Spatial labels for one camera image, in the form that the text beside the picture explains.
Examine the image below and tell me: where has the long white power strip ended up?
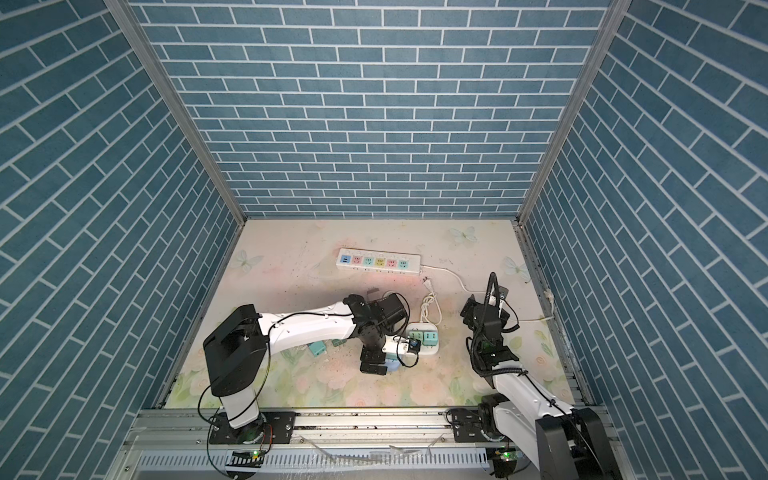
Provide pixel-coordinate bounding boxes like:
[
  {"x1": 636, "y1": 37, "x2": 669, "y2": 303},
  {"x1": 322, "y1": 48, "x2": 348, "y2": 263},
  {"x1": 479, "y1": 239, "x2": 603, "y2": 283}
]
[{"x1": 336, "y1": 248, "x2": 422, "y2": 275}]

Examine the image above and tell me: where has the teal USB charger plug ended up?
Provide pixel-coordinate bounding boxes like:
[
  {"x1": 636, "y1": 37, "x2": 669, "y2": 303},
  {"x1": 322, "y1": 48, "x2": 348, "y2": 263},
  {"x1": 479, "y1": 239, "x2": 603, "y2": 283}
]
[
  {"x1": 423, "y1": 331, "x2": 439, "y2": 347},
  {"x1": 307, "y1": 341, "x2": 327, "y2": 357}
]

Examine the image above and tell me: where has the blue square power socket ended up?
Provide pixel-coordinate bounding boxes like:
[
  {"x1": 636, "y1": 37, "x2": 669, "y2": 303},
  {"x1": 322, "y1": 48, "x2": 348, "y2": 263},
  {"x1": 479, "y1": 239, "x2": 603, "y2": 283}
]
[{"x1": 385, "y1": 354, "x2": 402, "y2": 373}]

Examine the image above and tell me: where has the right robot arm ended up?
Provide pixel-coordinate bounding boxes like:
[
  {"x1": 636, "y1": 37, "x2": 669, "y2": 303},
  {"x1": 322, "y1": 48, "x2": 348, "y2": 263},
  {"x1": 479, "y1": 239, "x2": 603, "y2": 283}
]
[{"x1": 460, "y1": 272, "x2": 622, "y2": 479}]

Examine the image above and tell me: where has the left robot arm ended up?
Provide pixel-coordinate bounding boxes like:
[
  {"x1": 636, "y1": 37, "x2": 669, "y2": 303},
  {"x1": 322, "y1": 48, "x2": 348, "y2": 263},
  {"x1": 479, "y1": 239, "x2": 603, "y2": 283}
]
[{"x1": 203, "y1": 293, "x2": 410, "y2": 430}]

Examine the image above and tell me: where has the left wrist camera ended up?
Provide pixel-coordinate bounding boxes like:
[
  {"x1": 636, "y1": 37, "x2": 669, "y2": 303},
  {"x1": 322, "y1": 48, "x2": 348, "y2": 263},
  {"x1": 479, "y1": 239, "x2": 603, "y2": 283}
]
[{"x1": 382, "y1": 336, "x2": 421, "y2": 356}]

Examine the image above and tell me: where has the white square power socket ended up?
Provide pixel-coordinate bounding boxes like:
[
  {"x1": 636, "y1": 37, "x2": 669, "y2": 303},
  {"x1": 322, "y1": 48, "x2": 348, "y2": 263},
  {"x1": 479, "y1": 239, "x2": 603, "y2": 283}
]
[{"x1": 406, "y1": 322, "x2": 439, "y2": 356}]

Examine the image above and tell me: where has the white power strip cable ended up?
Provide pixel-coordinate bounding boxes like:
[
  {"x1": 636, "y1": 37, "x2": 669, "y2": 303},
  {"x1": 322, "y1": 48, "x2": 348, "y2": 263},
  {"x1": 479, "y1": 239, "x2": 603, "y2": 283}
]
[{"x1": 419, "y1": 263, "x2": 553, "y2": 324}]

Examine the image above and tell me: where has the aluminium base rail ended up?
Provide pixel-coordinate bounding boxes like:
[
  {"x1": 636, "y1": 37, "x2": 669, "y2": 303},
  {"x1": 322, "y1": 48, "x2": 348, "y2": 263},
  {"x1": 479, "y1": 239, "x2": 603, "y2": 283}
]
[{"x1": 107, "y1": 407, "x2": 637, "y2": 480}]

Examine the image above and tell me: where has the white socket white cable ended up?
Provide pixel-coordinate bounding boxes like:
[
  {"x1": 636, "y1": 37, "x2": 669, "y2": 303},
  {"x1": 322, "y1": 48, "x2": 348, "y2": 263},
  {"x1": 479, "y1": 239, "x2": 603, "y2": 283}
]
[{"x1": 418, "y1": 275, "x2": 443, "y2": 326}]

